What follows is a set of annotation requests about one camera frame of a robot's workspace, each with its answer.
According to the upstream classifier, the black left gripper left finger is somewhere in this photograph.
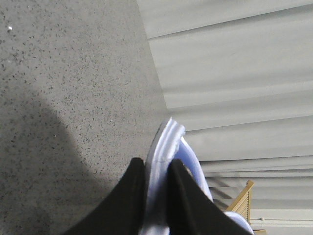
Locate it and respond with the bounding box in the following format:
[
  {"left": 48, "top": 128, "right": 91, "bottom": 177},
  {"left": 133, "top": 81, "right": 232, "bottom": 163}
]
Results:
[{"left": 64, "top": 158, "right": 145, "bottom": 235}]

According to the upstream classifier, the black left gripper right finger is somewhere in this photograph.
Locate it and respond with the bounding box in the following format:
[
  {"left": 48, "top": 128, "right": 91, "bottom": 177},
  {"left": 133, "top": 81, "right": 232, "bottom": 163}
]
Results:
[{"left": 166, "top": 159, "right": 253, "bottom": 235}]

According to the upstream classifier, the light blue slipper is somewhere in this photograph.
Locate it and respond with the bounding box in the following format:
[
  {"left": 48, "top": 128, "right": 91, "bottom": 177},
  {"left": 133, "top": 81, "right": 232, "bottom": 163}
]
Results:
[{"left": 138, "top": 117, "right": 254, "bottom": 235}]

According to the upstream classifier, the wooden slatted chair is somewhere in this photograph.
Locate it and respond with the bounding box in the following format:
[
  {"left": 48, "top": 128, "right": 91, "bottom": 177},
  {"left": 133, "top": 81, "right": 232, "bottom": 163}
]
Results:
[{"left": 224, "top": 180, "right": 267, "bottom": 235}]

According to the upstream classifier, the pale green curtain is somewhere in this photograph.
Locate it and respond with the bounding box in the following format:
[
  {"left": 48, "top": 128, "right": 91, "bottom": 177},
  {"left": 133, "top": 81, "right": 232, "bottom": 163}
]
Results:
[{"left": 138, "top": 0, "right": 313, "bottom": 235}]

